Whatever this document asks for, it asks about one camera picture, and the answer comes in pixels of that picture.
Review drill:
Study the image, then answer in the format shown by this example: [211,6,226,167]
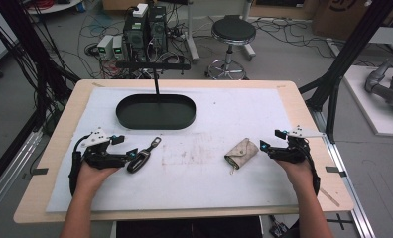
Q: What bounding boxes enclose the cardboard box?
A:
[311,0,393,42]

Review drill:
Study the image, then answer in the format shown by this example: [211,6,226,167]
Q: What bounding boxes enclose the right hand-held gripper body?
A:
[267,124,327,165]

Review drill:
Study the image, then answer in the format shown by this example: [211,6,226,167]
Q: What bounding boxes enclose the black stand with oval tray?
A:
[114,60,197,131]

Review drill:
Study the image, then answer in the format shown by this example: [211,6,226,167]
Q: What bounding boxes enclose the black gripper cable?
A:
[67,133,91,197]
[300,138,322,196]

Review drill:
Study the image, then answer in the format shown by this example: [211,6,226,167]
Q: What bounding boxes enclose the person's dark clothing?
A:
[115,215,264,238]

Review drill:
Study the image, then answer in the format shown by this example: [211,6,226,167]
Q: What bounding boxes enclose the black computer tower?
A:
[122,9,150,63]
[147,5,169,55]

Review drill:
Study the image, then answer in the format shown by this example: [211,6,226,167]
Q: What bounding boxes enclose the black tape strip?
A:
[325,166,348,179]
[30,167,50,177]

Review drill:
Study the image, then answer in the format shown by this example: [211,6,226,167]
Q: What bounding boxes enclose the black car key fob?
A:
[126,136,163,175]

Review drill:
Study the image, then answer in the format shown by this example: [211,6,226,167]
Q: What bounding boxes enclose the white box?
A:
[131,2,150,19]

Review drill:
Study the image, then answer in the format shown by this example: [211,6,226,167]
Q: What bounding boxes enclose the grey power supply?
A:
[112,35,125,61]
[96,34,115,61]

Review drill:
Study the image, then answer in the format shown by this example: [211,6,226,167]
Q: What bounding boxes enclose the beige key pouch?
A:
[223,137,260,176]

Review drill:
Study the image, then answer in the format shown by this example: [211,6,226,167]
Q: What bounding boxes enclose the white mat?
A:
[45,86,300,213]

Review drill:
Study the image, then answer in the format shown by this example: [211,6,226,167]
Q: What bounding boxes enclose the white round table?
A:
[25,0,83,16]

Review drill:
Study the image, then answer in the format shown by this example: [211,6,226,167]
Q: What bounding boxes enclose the white table leg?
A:
[241,0,257,61]
[184,0,201,63]

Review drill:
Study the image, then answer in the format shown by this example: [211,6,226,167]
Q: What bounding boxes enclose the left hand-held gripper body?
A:
[79,127,133,171]

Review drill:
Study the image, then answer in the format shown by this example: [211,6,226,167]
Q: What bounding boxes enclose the black frame post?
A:
[298,0,393,144]

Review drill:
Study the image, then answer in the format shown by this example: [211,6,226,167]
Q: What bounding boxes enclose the person's right hand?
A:
[273,158,316,196]

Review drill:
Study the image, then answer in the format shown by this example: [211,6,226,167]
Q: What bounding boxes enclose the black round stool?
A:
[205,14,258,81]

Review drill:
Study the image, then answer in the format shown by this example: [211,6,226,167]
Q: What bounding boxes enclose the small dark device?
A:
[268,215,290,238]

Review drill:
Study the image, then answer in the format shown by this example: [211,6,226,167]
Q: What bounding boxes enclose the aluminium rail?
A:
[0,128,44,221]
[310,108,377,238]

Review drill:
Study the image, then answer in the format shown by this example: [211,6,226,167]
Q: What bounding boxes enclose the white platform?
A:
[342,64,393,139]

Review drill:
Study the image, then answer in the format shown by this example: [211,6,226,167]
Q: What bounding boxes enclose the person's left hand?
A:
[75,161,121,199]

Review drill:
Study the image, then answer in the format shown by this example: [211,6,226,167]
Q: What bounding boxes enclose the bundle of black cables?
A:
[0,0,81,130]

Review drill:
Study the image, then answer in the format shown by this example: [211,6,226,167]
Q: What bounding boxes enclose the beige tape strip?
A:
[318,187,341,208]

